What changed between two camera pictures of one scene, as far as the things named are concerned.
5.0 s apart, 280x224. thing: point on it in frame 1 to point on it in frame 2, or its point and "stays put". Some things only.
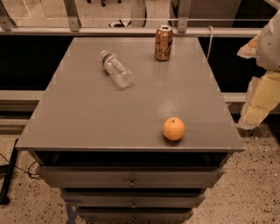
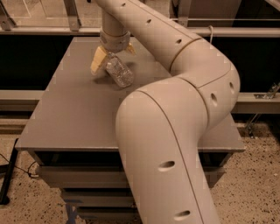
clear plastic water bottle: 115,68 stays put
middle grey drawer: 132,199 stays put
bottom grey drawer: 135,214 stays put
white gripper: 270,48 to 115,43
